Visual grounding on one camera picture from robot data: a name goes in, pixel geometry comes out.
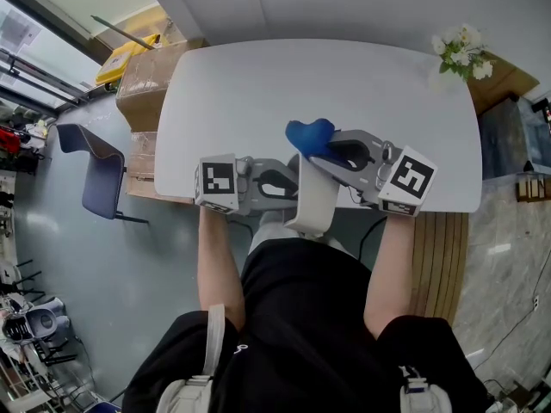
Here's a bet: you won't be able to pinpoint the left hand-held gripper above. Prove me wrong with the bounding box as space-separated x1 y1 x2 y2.
193 152 300 217

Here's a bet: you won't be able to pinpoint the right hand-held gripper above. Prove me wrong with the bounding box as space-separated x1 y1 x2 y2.
308 128 439 218

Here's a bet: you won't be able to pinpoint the grey square cup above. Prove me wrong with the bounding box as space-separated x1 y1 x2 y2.
283 152 341 238

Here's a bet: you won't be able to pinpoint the blue cloth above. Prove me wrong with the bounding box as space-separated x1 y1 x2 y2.
284 118 336 162

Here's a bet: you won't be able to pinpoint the person's right forearm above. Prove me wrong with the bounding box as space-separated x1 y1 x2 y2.
362 213 417 342

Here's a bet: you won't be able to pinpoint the person's left forearm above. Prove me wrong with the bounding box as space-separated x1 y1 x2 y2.
196 206 246 333

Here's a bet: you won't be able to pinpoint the large taped cardboard box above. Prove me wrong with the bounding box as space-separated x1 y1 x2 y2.
124 130 195 206

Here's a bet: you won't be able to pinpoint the plain brown cardboard box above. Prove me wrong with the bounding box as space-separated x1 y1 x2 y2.
115 37 207 133

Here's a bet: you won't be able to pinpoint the person's white trousers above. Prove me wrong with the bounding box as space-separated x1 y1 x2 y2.
249 210 345 257

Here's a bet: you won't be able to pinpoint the wooden slatted board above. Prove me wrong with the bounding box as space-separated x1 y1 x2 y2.
408 211 470 329

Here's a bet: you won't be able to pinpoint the person's black shirt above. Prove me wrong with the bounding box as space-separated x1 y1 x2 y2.
122 237 490 413

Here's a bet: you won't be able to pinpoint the white flowers in white vase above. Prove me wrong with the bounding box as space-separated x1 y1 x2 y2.
428 22 495 94

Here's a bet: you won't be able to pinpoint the grey plastic-wrapped crate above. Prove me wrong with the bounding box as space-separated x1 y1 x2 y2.
477 96 551 181

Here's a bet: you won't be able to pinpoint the dark blue chair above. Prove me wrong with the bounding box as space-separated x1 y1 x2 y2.
55 122 150 225

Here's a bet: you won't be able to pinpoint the yellow plastic bin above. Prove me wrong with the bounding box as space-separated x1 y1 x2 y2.
94 34 161 86

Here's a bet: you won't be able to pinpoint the grey metal pole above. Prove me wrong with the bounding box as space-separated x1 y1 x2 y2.
90 14 156 51

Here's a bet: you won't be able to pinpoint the coat rack with red garment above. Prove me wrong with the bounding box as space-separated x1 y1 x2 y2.
0 118 48 174

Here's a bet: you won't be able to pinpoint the black-framed glass door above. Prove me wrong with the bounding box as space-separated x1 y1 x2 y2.
0 0 102 118

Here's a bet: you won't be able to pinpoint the grey and white robot device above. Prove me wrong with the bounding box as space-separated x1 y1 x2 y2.
2 297 70 344

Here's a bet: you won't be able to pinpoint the black looped floor cable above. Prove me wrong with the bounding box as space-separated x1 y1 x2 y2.
228 219 256 253

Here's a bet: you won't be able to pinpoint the black cable under table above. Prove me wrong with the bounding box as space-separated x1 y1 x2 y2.
359 216 388 260

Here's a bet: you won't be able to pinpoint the beige left shoulder strap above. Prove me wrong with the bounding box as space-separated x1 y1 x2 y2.
155 303 227 413

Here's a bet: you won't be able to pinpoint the beige shoulder strap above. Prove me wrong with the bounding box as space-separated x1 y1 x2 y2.
155 303 227 413
398 364 453 413

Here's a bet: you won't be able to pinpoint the small wooden frame rack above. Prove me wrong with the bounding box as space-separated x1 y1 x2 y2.
515 173 551 201

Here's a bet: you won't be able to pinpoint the beige right shoulder strap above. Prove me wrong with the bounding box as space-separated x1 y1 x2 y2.
398 364 453 413

